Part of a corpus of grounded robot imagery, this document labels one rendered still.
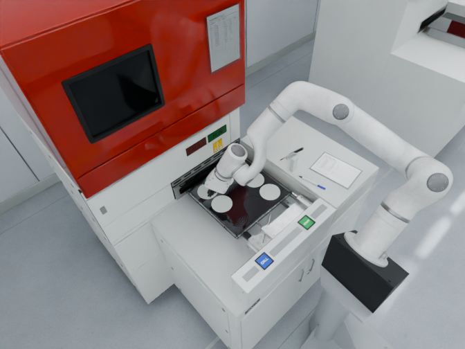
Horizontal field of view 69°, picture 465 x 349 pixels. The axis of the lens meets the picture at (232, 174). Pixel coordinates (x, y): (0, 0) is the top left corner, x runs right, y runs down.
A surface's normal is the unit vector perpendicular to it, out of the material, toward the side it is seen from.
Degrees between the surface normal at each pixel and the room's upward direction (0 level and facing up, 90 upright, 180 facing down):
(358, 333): 0
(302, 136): 0
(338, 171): 0
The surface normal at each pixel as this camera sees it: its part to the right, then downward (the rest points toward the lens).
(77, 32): 0.68, 0.54
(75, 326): -0.04, -0.65
